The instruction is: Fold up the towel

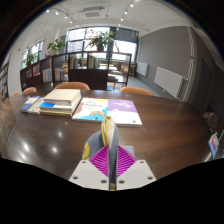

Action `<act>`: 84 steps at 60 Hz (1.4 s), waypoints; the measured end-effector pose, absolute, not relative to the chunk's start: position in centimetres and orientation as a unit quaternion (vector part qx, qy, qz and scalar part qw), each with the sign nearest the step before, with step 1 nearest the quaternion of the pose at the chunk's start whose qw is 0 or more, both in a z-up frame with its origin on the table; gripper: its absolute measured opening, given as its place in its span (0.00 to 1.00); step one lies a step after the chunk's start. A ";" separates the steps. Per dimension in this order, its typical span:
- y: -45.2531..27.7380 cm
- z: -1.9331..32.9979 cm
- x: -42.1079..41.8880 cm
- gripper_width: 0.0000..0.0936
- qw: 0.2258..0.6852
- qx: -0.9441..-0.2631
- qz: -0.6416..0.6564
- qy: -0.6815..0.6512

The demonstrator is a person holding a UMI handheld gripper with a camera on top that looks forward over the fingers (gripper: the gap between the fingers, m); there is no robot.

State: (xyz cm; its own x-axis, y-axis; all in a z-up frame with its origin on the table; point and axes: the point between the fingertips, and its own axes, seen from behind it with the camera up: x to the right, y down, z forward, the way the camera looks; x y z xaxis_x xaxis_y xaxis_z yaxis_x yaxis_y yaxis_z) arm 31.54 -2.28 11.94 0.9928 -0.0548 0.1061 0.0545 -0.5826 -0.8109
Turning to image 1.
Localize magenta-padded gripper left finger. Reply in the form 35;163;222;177
68;145;111;192

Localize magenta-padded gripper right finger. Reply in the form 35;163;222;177
116;145;158;191

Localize grey towel with yellow print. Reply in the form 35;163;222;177
81;115;136;191

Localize purple and white book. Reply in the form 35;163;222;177
106;98;143;128

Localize colourful illustrated book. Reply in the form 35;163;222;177
72;97;110;123

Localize yellow-edged book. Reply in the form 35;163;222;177
38;109;75;118

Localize blue and white book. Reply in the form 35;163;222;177
39;100;80;113

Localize blue and red book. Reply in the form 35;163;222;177
208;132;221;160

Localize thick beige book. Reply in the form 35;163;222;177
43;88;82;106

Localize thin white book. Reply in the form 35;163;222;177
27;97;45;116

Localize dark blue book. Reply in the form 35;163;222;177
19;96;40;114

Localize low dark shelf unit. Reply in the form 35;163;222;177
19;51;133;92

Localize large white radiator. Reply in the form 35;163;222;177
153;66;185;100

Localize small white radiator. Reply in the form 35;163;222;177
136;61;150;78

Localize tall dark shelf unit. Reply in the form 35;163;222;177
0;63;10;101

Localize potted plant by window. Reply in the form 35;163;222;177
24;51;38;68

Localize small potted plant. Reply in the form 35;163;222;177
47;39;66;55

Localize large potted plant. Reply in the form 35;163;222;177
88;30;116;53

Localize ceiling air conditioner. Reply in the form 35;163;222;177
79;6;106;19

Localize ceiling spotlights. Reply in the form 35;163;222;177
45;2;135;25

